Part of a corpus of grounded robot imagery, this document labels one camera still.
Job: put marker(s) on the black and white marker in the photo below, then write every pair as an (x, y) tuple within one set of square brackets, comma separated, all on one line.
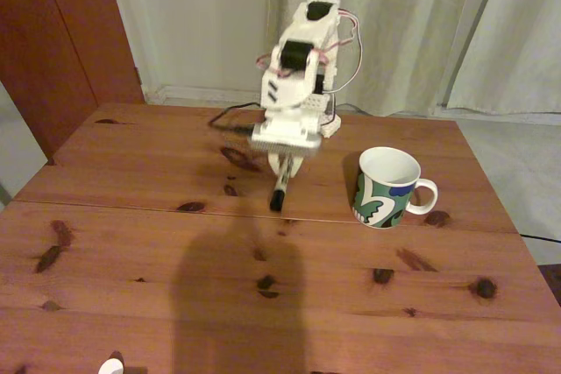
[(278, 196)]

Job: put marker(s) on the white green patterned mug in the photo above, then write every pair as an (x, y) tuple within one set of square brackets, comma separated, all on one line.
[(385, 199)]

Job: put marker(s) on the small white round object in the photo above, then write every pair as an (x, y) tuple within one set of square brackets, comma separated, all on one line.
[(109, 367)]

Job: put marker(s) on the silver camera box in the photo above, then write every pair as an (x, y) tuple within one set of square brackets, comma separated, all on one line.
[(285, 146)]

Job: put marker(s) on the white curtain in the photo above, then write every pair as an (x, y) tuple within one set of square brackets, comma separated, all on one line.
[(517, 41), (403, 28)]

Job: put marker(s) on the brown wooden cabinet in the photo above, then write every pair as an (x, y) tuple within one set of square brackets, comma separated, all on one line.
[(48, 50)]

